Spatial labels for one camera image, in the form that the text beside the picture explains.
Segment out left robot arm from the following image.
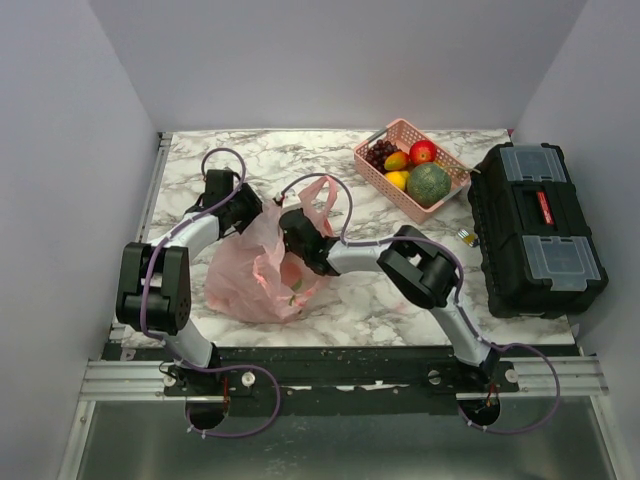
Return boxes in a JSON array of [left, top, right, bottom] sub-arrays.
[[115, 170, 262, 395]]

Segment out yellow fake lemon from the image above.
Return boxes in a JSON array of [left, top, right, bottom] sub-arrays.
[[385, 170, 410, 191]]

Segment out orange fake pepper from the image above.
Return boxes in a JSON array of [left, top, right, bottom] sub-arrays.
[[384, 150, 410, 171]]

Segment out pink perforated plastic basket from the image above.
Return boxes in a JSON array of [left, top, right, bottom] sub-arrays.
[[354, 119, 472, 224]]

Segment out black plastic toolbox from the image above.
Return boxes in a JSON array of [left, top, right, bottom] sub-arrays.
[[468, 142, 609, 319]]

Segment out green fake melon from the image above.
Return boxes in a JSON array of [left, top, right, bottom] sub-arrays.
[[406, 163, 452, 208]]

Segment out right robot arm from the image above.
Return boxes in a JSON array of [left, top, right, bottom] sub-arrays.
[[279, 209, 499, 392]]

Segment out pink plastic bag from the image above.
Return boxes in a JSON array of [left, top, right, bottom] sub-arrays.
[[204, 201, 328, 324]]

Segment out red fake apple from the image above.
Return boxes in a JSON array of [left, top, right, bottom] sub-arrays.
[[409, 140, 437, 166]]

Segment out dark red fake grapes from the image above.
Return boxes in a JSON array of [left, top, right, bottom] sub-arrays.
[[365, 140, 398, 171]]

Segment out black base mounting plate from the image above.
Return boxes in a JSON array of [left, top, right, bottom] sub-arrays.
[[164, 346, 519, 417]]

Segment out small yellow black object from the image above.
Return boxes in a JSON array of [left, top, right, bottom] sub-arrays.
[[458, 229, 480, 248]]

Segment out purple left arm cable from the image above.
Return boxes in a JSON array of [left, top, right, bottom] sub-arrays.
[[139, 148, 282, 440]]

